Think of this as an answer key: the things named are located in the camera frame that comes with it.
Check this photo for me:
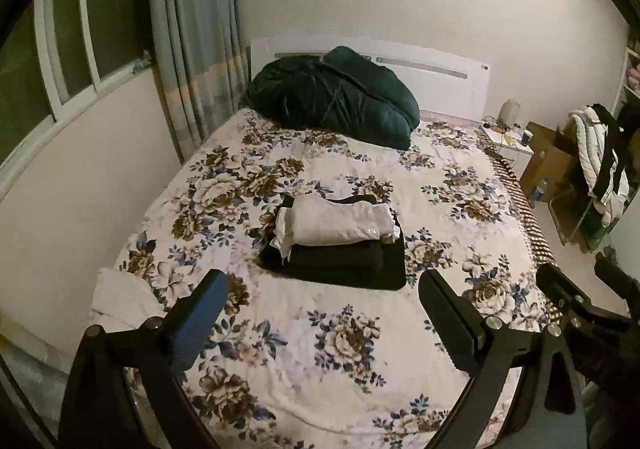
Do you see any grey-blue striped curtain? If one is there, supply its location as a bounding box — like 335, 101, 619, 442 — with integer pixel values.
150, 0, 250, 160

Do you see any dark green duvet bundle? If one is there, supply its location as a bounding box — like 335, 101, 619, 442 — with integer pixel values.
242, 46, 420, 151

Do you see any white framed window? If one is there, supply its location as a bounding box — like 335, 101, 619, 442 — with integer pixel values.
1, 0, 153, 192

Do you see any white bedside lamp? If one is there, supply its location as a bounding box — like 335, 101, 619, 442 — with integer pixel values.
498, 99, 521, 129

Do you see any small white cloth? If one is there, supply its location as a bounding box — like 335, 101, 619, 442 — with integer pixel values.
88, 268, 166, 333

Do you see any white bed headboard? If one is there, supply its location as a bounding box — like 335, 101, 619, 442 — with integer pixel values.
250, 35, 490, 123

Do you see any white bedside table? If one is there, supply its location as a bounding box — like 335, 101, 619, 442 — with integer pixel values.
480, 123, 534, 180

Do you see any white garment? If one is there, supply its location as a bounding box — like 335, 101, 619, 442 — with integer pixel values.
269, 194, 400, 259

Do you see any chair with draped clothes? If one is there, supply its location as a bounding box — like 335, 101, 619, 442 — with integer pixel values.
548, 103, 631, 251

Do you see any brown cardboard box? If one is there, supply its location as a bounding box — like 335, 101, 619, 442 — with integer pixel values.
520, 122, 577, 202

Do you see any black folded garment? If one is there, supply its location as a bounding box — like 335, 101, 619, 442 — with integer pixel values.
259, 195, 406, 291

